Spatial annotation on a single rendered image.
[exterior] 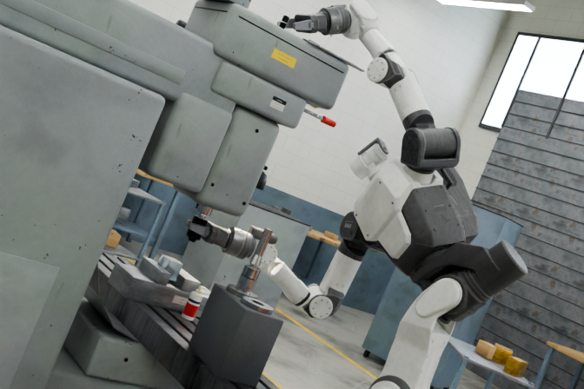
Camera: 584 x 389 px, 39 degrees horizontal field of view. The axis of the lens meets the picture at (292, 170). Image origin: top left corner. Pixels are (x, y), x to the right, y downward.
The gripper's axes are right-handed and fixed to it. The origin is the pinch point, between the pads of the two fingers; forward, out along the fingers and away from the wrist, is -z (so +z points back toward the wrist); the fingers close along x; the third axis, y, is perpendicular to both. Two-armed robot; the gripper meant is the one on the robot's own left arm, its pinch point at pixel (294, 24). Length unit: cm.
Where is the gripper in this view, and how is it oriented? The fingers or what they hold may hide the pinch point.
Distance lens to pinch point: 259.4
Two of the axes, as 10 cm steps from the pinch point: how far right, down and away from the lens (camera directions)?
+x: -4.8, -2.1, 8.5
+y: -0.5, -9.6, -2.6
